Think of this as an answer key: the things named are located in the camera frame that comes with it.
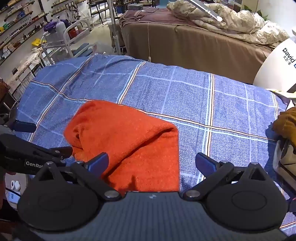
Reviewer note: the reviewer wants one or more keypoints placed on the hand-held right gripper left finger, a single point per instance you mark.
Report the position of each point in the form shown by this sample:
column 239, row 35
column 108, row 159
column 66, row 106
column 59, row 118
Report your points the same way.
column 100, row 160

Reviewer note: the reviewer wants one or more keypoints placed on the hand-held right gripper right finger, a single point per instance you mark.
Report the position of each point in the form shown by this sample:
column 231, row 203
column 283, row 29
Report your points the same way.
column 204, row 163

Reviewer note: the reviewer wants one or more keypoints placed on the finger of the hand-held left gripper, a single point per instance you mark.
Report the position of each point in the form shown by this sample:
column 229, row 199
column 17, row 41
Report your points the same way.
column 61, row 152
column 24, row 127

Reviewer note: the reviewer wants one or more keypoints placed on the orange knit garment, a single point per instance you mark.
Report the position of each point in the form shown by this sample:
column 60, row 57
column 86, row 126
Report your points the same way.
column 129, row 143

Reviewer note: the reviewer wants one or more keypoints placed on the white earbud case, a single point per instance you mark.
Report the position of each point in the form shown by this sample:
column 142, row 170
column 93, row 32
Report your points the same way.
column 14, row 184

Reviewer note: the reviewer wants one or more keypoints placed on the blue plaid bed sheet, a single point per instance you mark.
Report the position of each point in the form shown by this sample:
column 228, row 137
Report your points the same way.
column 185, row 97

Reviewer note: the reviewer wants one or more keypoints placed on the beige cloth bag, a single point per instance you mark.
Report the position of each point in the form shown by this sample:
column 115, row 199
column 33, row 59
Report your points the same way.
column 285, row 160

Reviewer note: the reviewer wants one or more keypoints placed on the yellow cloth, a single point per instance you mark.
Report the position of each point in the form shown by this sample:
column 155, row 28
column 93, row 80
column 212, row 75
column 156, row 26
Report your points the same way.
column 36, row 42

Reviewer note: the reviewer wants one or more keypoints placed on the mustard brown garment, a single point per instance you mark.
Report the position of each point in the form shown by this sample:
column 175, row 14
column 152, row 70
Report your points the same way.
column 285, row 122

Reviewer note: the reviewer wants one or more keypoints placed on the blue padded stool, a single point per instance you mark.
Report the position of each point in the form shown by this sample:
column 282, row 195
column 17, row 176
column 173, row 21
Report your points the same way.
column 83, row 51

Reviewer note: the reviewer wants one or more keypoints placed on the white trolley cart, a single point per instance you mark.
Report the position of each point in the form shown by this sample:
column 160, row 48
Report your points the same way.
column 69, row 39

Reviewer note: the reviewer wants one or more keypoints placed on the white pump bottle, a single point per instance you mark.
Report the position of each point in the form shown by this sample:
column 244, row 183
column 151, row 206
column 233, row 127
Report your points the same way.
column 60, row 27

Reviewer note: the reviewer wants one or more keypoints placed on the purple cloth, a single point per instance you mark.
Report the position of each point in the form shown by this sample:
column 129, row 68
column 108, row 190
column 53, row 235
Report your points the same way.
column 52, row 25

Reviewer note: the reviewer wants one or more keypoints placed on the red box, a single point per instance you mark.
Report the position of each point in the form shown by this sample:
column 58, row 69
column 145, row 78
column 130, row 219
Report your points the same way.
column 77, row 33

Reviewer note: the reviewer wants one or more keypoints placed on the white round machine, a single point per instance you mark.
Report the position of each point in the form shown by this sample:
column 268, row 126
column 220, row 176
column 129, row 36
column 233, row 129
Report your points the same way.
column 275, row 67

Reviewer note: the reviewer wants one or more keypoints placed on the brown covered massage bed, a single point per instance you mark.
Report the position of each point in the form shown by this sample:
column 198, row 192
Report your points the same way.
column 196, row 44

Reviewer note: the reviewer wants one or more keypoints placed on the beige crumpled quilt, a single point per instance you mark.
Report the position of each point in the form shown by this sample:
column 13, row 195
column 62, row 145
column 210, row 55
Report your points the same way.
column 240, row 20

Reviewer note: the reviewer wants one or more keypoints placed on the stack of dark towels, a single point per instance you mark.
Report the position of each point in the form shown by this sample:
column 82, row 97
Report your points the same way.
column 136, row 6

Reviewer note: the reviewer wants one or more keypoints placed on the wall shelves of small bottles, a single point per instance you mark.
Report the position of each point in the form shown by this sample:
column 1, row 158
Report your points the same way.
column 20, row 25

